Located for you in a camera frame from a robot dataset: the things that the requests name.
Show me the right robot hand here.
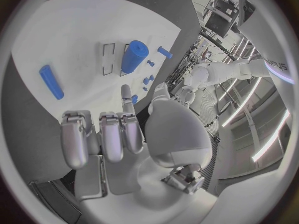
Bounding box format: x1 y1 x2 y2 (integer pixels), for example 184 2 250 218
60 83 219 224

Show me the white task board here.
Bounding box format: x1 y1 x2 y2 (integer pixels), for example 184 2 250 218
10 0 183 133

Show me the dark equipment rack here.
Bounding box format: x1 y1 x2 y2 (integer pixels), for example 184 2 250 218
166 35 211 87

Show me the large blue cylinder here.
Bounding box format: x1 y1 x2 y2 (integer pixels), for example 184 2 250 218
120 40 150 74

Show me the black screen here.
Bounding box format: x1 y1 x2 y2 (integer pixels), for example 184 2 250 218
204 0 241 38

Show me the slim blue cylinder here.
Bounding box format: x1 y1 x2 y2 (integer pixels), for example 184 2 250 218
38 64 65 100

